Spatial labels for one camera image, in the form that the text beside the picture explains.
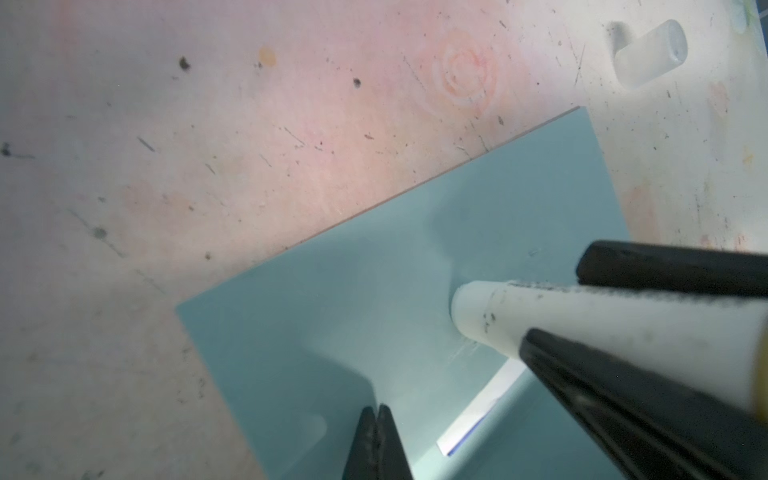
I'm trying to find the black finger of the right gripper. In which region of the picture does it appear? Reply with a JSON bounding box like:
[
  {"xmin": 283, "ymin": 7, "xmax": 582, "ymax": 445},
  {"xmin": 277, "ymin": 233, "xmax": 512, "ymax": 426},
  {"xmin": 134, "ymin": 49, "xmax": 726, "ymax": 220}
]
[
  {"xmin": 519, "ymin": 329, "xmax": 767, "ymax": 479},
  {"xmin": 576, "ymin": 240, "xmax": 767, "ymax": 298}
]

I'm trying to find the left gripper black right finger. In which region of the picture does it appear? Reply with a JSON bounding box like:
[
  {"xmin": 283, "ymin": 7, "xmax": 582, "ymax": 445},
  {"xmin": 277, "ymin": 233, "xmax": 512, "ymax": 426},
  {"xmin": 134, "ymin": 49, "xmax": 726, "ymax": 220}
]
[{"xmin": 375, "ymin": 404, "xmax": 413, "ymax": 480}]

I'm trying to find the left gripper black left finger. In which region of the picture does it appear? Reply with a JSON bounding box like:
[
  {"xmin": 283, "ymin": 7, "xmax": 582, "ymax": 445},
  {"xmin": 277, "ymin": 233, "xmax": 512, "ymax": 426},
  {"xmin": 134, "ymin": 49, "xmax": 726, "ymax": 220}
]
[{"xmin": 342, "ymin": 406, "xmax": 378, "ymax": 480}]

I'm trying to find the white letter paper blue border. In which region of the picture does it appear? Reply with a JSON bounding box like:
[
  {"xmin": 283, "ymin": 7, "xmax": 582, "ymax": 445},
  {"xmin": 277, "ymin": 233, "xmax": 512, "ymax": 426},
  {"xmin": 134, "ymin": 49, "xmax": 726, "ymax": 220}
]
[{"xmin": 436, "ymin": 359, "xmax": 527, "ymax": 457}]

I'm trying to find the white glue stick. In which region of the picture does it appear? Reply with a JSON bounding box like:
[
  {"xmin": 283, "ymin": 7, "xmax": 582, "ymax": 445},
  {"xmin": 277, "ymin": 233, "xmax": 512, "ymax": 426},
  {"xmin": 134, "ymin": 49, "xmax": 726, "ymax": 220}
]
[{"xmin": 451, "ymin": 281, "xmax": 767, "ymax": 420}]

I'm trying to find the teal envelope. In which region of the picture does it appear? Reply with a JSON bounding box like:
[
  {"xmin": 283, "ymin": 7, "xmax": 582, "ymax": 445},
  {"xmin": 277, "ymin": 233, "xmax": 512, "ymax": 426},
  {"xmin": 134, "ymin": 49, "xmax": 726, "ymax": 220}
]
[{"xmin": 177, "ymin": 108, "xmax": 628, "ymax": 479}]

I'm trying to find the translucent glue stick cap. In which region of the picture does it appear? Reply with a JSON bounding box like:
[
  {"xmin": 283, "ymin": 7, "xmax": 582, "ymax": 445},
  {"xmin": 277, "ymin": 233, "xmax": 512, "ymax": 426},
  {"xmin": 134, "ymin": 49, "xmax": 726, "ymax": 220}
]
[{"xmin": 613, "ymin": 19, "xmax": 688, "ymax": 89}]

